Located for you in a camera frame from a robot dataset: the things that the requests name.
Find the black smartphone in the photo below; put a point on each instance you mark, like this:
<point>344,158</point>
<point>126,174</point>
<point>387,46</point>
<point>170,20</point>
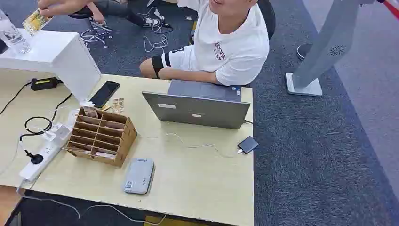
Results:
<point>104,93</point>

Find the black plug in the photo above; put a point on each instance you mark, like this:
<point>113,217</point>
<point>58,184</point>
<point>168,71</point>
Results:
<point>36,159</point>

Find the grey laptop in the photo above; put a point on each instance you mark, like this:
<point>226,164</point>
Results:
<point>199,112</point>

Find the printed cards on desk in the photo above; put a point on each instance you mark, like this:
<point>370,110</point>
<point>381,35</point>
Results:
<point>118,105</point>

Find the seated person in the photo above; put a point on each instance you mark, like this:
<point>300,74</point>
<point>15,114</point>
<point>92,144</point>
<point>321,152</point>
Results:
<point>237,53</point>

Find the clear plastic water bottle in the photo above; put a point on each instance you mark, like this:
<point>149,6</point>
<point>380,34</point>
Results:
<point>12,36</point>

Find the person in dark clothes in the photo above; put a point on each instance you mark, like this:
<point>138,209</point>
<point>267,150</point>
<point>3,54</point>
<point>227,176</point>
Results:
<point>124,9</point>

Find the white desk riser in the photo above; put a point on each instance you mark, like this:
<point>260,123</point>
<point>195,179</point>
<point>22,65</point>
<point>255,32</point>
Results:
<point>59,56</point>

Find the yellow printed card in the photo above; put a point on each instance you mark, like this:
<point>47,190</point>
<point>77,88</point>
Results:
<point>35,21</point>

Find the pale card in wooden box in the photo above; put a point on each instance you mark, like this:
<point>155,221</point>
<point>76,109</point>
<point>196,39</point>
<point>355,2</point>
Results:
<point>104,154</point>

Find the red barrier band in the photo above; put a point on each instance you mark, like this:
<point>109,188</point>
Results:
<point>392,8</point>

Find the black external drive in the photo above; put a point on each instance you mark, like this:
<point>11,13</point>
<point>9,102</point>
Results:
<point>248,144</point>

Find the white power strip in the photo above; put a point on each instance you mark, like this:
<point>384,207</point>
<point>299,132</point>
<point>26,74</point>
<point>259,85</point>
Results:
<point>40,162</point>

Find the black office chair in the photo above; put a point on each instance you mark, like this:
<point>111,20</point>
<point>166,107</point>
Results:
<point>268,15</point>

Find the black power adapter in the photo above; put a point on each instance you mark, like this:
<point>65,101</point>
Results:
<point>44,83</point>

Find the grey flat router box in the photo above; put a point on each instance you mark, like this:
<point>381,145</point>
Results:
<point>139,176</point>

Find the person's hand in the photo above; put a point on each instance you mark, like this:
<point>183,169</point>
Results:
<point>53,7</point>

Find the grey stand with base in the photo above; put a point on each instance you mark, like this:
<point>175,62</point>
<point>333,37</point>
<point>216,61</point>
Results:
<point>330,40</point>

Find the wooden card box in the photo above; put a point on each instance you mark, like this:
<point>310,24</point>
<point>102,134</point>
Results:
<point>125,137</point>

